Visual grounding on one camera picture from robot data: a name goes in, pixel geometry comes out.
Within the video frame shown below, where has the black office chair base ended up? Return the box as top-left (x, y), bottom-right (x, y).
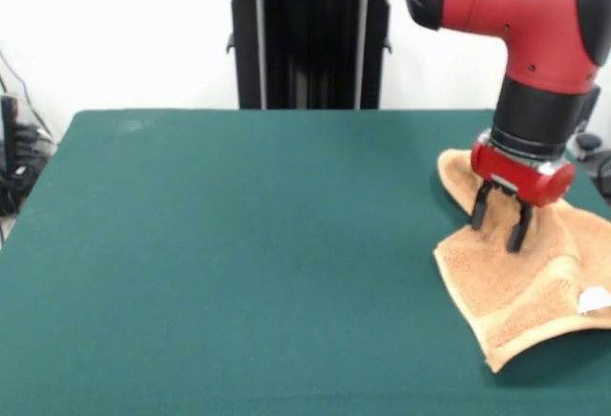
top-left (570, 133), bottom-right (611, 202)

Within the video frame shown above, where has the tan terry towel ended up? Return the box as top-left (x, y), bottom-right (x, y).
top-left (432, 147), bottom-right (611, 374)

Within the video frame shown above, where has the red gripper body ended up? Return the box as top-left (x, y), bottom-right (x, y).
top-left (470, 132), bottom-right (578, 208)

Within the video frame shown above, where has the grey wall cable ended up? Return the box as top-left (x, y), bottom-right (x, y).
top-left (0, 48), bottom-right (53, 138)

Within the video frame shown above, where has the black cable bundle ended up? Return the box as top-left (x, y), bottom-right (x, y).
top-left (0, 122), bottom-right (59, 217)

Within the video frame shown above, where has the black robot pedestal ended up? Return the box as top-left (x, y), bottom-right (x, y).
top-left (212, 0), bottom-right (407, 111)

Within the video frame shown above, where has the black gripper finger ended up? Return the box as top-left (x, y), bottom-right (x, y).
top-left (471, 181), bottom-right (497, 232)
top-left (506, 200), bottom-right (535, 253)

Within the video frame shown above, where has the dark green table cloth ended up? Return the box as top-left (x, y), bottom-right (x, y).
top-left (0, 109), bottom-right (611, 416)

